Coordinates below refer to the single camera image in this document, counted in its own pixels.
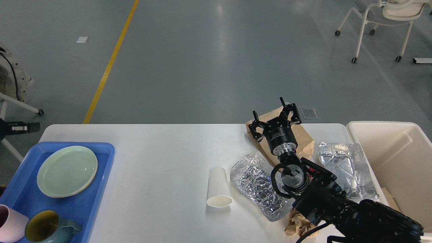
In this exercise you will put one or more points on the white bar on floor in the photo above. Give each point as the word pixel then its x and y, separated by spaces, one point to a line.
pixel 422 60

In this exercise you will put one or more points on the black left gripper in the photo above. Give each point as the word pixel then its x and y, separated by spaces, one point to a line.
pixel 17 128

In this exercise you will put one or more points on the white plastic bin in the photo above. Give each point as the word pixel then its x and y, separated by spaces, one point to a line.
pixel 400 156

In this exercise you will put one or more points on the flat foil tray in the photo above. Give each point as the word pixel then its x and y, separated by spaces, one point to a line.
pixel 347 162

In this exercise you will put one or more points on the white chair on wheels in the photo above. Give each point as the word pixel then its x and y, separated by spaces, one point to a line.
pixel 385 13

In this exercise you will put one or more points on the brown paper bag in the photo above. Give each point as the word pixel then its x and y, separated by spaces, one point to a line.
pixel 303 138

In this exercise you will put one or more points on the crumpled brown paper ball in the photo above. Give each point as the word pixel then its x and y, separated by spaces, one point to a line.
pixel 298 225

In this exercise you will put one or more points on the light green plate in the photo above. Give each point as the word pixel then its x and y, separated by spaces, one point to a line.
pixel 67 171

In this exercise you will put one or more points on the teal mug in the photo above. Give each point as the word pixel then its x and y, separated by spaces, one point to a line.
pixel 50 227

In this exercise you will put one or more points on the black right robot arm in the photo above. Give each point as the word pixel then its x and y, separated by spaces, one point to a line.
pixel 317 195

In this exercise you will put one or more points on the cardboard piece in bin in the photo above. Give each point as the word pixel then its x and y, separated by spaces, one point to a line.
pixel 390 199

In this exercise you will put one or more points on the blue plastic tray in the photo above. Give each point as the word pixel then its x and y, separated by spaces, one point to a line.
pixel 23 195

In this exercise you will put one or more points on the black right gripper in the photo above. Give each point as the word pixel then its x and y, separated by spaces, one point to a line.
pixel 279 135

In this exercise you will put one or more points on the pink plate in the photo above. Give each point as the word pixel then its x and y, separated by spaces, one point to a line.
pixel 91 182

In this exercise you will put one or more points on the crumpled foil bag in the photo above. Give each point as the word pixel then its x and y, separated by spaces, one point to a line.
pixel 251 175

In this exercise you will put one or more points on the white paper cup lying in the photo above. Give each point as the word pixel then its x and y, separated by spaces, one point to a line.
pixel 218 191

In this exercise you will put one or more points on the pink cup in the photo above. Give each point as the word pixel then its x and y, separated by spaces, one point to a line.
pixel 12 224

